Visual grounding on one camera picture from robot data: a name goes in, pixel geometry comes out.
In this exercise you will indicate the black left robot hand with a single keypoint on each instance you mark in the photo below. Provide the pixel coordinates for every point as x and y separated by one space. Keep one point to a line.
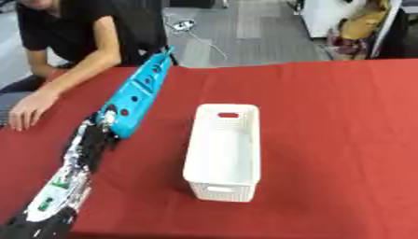
92 143

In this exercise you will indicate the long blue plastic toy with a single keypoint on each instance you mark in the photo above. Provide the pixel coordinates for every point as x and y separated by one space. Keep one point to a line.
136 96

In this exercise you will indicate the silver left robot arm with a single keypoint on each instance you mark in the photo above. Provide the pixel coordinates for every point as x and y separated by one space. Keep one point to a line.
53 195

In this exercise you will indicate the person's hand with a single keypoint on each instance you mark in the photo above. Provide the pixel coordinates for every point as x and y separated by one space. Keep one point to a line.
30 109

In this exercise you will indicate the person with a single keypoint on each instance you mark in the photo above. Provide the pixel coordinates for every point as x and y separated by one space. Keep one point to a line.
71 34

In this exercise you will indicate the white plastic basket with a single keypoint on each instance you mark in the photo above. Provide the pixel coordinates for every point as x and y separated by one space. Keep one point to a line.
223 149

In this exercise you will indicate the white power strip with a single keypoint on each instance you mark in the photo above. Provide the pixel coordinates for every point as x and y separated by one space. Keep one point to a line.
183 24

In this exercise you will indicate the white cabinet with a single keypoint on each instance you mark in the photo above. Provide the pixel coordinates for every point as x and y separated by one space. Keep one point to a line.
326 17

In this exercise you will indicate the yellow and red bag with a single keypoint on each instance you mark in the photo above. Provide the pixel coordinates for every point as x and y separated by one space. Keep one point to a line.
356 34

